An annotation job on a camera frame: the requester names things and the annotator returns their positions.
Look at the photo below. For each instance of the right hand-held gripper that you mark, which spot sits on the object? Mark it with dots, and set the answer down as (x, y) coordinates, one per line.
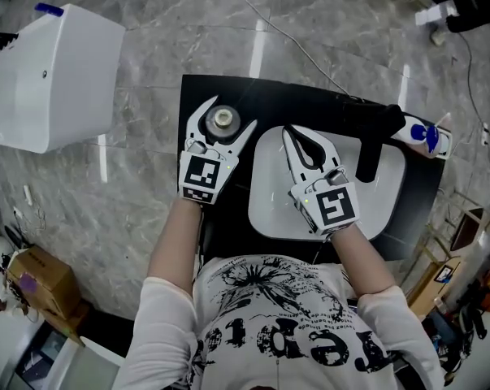
(330, 205)

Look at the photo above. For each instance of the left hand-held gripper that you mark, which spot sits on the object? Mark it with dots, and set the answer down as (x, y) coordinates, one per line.
(202, 173)

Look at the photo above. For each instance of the person's left forearm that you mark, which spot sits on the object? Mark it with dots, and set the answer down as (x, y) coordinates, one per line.
(177, 242)

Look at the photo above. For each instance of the person's right forearm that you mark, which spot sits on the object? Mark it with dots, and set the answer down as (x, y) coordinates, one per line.
(362, 258)

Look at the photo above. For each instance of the black sink counter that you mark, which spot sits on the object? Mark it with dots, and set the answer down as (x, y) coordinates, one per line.
(309, 100)

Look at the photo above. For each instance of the white sink basin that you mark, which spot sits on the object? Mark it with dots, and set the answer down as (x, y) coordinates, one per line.
(387, 185)

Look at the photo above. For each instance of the white blue-label soap bottle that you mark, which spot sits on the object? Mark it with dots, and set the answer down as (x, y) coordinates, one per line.
(423, 134)

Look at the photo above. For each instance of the black faucet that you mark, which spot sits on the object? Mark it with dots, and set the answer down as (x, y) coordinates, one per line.
(370, 136)

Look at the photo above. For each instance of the white toilet tank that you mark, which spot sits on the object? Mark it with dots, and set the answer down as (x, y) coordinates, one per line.
(53, 79)

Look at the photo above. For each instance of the white printed shirt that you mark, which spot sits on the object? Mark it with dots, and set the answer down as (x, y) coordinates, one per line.
(277, 331)

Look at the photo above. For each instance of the white paper sheet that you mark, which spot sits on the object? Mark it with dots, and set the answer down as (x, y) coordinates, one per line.
(435, 14)

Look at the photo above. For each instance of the blue cap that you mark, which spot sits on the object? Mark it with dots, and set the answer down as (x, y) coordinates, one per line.
(48, 9)

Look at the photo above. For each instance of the cardboard box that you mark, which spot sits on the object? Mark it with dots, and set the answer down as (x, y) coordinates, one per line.
(45, 278)

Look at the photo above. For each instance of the dark picture frame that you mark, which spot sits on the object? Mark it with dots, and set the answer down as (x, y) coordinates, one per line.
(466, 228)

